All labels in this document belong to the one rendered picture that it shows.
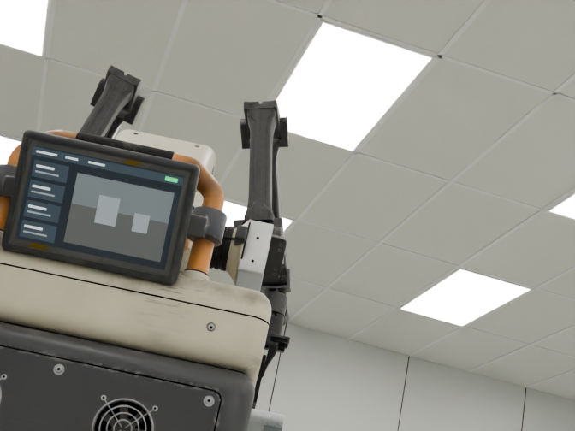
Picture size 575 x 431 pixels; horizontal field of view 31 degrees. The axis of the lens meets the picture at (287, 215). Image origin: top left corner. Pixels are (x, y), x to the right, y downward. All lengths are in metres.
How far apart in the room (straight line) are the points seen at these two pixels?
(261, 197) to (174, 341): 0.76
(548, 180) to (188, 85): 2.07
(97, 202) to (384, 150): 4.46
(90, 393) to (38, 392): 0.07
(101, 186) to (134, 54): 4.03
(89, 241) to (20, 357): 0.19
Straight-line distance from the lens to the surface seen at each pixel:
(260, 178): 2.19
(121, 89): 2.33
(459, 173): 5.98
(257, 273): 1.92
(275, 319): 2.47
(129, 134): 2.07
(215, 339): 1.46
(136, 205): 1.47
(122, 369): 1.45
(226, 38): 5.14
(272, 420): 2.25
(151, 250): 1.47
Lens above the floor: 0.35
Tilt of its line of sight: 22 degrees up
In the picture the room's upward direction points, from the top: 12 degrees clockwise
